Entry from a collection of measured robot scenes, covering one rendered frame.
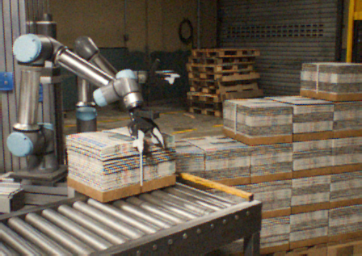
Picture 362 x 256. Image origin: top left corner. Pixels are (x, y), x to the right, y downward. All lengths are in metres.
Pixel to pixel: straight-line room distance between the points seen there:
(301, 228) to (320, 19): 7.41
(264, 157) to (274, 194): 0.24
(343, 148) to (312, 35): 7.19
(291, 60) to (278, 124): 7.75
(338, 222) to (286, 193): 0.48
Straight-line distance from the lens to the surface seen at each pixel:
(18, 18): 2.48
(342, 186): 3.19
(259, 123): 2.75
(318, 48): 10.10
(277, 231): 3.00
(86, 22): 9.80
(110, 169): 1.86
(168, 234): 1.58
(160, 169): 2.01
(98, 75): 2.11
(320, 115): 2.97
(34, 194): 2.34
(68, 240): 1.58
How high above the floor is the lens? 1.42
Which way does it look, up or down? 9 degrees down
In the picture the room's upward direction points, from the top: straight up
